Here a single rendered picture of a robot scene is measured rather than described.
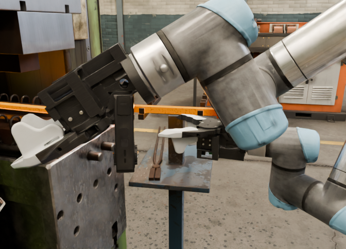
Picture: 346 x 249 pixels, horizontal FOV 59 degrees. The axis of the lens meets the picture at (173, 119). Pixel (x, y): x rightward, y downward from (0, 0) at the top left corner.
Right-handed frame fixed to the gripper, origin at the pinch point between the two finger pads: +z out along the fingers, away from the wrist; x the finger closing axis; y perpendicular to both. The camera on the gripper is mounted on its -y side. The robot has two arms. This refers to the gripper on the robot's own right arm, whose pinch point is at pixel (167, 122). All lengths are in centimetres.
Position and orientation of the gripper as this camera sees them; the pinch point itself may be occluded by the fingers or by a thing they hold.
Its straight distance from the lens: 77.7
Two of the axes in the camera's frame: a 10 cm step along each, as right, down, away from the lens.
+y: 0.0, 9.5, 3.0
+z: -9.5, -0.9, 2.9
